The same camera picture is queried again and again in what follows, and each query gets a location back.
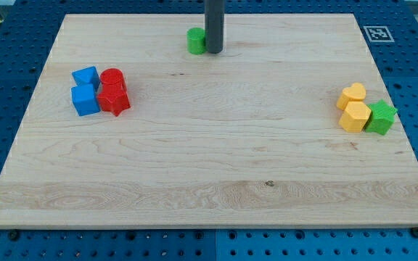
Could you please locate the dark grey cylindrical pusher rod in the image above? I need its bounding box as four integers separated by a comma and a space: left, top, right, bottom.
205, 0, 225, 54

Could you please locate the green cylinder block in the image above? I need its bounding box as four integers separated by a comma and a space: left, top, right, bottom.
187, 28, 206, 54

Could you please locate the yellow heart block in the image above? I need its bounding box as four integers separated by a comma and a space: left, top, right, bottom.
336, 82, 366, 110

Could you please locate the blue triangle block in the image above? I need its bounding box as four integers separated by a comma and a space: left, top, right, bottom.
72, 66, 100, 92

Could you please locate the yellow hexagon block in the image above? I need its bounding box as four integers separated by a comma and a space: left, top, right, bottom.
338, 101, 372, 133

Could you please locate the red star block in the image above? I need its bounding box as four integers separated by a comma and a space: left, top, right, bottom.
97, 84, 131, 117

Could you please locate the red cylinder block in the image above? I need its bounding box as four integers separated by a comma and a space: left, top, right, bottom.
99, 68, 126, 91

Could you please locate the green star block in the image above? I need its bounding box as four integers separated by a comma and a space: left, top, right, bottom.
364, 99, 398, 136

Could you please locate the light wooden board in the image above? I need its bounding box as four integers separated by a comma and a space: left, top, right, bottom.
0, 14, 418, 230

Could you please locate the white fiducial marker tag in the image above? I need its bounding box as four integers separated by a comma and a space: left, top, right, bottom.
364, 25, 394, 43

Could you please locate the blue cube block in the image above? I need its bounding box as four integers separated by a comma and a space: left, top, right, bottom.
71, 83, 100, 116

